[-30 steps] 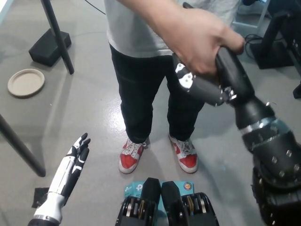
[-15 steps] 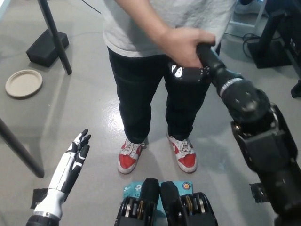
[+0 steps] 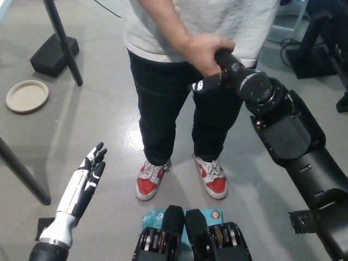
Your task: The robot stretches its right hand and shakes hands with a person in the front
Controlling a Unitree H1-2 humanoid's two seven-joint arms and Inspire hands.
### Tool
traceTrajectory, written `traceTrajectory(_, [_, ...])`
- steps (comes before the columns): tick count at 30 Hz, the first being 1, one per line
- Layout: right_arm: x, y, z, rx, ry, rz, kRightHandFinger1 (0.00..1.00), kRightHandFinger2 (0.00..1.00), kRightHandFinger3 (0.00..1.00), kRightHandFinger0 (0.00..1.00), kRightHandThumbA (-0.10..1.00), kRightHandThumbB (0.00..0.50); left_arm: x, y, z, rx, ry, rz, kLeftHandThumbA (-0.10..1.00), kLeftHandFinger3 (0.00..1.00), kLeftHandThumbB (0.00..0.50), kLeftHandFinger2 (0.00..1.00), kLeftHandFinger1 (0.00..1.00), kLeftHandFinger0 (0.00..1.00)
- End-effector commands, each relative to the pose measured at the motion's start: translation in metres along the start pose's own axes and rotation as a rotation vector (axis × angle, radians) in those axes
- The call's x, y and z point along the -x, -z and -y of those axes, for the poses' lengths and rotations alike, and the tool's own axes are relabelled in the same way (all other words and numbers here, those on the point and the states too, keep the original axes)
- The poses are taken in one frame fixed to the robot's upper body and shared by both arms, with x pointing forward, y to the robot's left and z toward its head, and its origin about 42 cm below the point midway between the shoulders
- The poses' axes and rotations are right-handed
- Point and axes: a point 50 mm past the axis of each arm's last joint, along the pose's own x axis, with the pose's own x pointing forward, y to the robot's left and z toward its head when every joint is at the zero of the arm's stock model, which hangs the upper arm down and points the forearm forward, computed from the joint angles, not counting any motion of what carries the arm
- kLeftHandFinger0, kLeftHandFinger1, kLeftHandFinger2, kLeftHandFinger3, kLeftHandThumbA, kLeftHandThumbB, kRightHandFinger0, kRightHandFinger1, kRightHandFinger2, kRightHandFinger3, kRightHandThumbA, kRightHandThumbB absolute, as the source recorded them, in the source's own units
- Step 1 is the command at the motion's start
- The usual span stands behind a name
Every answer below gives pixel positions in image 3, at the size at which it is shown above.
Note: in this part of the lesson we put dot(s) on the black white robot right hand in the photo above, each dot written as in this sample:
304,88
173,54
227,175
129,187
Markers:
233,68

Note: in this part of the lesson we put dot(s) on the person's bare right hand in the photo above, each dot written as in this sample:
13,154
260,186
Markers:
204,51

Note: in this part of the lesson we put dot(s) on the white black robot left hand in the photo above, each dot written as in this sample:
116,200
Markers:
73,193

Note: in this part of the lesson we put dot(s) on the person in grey shirt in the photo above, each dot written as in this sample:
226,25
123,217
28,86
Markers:
163,108

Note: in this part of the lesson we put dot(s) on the robot left torso block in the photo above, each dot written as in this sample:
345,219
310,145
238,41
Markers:
172,225

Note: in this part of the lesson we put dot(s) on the black slanted table leg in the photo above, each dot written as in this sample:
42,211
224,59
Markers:
24,174

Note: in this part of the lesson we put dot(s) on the red white right sneaker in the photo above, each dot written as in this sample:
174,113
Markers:
148,185

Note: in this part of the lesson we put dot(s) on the red white sneaker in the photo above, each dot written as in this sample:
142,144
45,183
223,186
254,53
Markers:
148,185
214,185

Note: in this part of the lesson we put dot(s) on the black equipment stand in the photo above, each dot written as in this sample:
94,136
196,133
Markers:
312,62

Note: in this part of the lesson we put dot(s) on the teal cardboard box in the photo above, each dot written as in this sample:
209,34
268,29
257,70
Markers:
152,217

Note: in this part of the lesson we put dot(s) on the beige paper plate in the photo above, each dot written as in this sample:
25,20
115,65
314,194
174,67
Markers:
27,95

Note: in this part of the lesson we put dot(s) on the black object foot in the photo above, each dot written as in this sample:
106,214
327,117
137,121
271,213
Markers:
343,103

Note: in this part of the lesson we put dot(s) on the red white left sneaker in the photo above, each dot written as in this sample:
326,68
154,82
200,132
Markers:
214,185

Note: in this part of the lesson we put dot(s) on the black rectangular base block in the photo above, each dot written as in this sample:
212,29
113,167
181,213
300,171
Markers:
49,58

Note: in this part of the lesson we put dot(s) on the black round pole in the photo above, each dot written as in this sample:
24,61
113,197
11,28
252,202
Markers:
65,46

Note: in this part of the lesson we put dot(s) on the white metal frame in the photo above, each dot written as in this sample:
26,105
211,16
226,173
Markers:
296,27

